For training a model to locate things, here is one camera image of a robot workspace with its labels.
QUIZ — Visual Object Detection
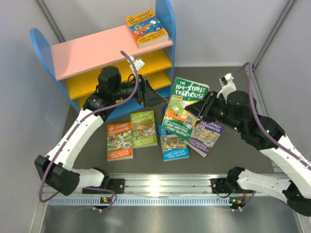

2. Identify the colourful wooden bookshelf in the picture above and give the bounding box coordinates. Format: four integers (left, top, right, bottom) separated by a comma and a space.
30, 0, 176, 112

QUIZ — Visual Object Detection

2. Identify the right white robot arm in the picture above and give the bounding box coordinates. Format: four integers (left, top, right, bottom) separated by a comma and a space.
186, 91, 311, 216

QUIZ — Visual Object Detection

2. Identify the lime 65-storey treehouse book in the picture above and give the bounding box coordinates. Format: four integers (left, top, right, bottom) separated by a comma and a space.
130, 110, 157, 148

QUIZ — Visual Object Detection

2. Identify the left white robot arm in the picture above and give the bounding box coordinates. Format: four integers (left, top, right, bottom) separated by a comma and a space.
35, 66, 167, 196

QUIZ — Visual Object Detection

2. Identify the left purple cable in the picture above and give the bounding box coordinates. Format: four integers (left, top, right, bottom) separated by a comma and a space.
38, 50, 144, 212

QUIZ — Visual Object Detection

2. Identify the yellow blue 130-storey book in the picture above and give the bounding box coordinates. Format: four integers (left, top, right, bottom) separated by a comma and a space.
125, 8, 169, 49

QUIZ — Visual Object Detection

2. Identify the purple 52-storey treehouse book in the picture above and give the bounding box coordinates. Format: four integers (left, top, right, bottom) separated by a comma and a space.
186, 120, 224, 157

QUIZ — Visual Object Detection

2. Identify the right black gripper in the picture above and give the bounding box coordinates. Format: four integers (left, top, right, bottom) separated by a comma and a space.
186, 90, 244, 133

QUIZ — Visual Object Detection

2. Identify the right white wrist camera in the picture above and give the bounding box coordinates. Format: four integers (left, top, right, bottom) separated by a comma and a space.
217, 73, 236, 99

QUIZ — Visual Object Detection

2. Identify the green 104-storey treehouse book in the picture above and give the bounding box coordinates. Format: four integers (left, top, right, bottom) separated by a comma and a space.
161, 77, 209, 141

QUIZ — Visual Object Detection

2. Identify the light blue 26-storey book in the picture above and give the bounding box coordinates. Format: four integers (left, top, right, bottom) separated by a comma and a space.
158, 125, 190, 162

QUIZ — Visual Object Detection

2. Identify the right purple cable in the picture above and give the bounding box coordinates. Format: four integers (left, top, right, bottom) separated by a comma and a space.
233, 61, 311, 212

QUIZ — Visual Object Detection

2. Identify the perforated cable tray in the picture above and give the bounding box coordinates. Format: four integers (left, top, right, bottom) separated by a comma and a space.
49, 196, 246, 206

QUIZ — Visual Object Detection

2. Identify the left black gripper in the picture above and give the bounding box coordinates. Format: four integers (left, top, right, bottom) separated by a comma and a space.
111, 74, 167, 107

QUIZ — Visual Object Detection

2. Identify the aluminium mounting rail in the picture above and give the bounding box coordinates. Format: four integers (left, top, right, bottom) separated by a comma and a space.
38, 173, 302, 198

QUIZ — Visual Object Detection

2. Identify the purple cable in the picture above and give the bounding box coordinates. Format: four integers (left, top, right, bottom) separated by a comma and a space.
233, 61, 311, 212
38, 50, 144, 212

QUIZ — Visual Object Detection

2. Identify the orange 78-storey treehouse book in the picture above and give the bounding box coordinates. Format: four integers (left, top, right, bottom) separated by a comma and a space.
106, 122, 133, 161

